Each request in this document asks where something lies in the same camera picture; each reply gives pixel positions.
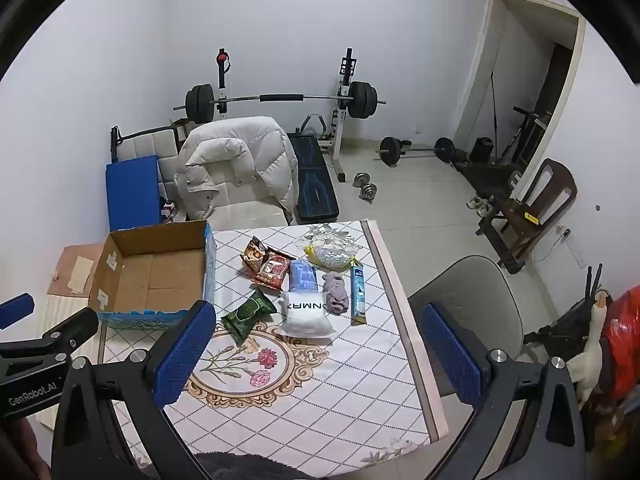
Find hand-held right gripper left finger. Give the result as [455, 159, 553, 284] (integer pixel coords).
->
[51, 300, 217, 480]

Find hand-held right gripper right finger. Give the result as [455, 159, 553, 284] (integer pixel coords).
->
[421, 301, 586, 480]

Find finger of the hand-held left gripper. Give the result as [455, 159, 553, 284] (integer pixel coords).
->
[0, 307, 99, 361]
[0, 292, 36, 330]

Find green snack packet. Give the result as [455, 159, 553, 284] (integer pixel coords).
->
[221, 287, 277, 345]

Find cardboard box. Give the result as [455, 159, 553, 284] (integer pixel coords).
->
[89, 220, 217, 331]

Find long blue yellow packet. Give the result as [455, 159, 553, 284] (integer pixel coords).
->
[348, 259, 368, 326]

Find red snack packet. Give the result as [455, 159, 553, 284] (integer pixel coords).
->
[250, 252, 292, 292]

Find orange snack packet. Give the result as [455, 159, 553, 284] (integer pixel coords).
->
[240, 236, 271, 278]

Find white soft packet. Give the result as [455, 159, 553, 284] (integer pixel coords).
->
[276, 290, 336, 338]

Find mauve socks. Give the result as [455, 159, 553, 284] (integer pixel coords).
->
[320, 271, 351, 316]

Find blue soft packet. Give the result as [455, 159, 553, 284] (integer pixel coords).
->
[287, 259, 319, 293]

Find clear bag with yellow item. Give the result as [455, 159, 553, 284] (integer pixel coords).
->
[304, 242, 361, 273]

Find white ribbed board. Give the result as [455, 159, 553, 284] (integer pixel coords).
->
[37, 290, 106, 431]

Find brown cardboard sheet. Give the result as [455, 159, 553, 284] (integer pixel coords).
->
[47, 245, 106, 296]

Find tan paper piece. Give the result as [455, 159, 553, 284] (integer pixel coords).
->
[67, 255, 96, 293]

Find grey shell chair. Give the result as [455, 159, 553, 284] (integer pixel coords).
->
[407, 255, 526, 480]

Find black antenna device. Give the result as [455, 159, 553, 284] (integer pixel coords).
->
[524, 262, 608, 361]

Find dark fuzzy cloth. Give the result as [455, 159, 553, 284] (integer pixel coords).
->
[195, 451, 311, 480]

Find white goose plush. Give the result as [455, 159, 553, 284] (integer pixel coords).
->
[567, 292, 613, 401]

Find blue folded mat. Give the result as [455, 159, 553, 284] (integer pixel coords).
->
[105, 156, 162, 233]

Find cream leather chair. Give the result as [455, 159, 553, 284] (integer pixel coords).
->
[185, 160, 296, 233]

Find red plastic bag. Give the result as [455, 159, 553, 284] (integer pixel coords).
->
[600, 285, 640, 406]

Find cream padded panel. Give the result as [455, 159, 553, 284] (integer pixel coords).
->
[120, 127, 183, 201]

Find dark wooden chair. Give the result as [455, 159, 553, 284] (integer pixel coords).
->
[475, 158, 578, 275]

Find white puffer jacket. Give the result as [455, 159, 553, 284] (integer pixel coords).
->
[174, 116, 299, 224]

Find black speaker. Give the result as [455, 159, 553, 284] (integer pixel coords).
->
[470, 137, 493, 165]

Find black blue weight bench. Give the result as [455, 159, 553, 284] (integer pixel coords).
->
[286, 132, 342, 226]

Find short barbell with black plates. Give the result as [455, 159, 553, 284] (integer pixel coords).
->
[375, 136, 457, 167]

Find black exercise machine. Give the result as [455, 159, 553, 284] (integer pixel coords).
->
[500, 106, 551, 171]

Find white barbell rack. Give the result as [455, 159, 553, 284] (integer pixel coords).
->
[215, 48, 361, 183]

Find long barbell with black plates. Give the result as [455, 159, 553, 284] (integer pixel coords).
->
[173, 81, 387, 126]

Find white wall socket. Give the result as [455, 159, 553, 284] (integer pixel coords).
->
[555, 225, 586, 268]

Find black metal bar frame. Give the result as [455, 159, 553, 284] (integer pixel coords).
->
[110, 126, 177, 163]

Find cream door frame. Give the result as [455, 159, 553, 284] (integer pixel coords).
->
[452, 0, 586, 201]

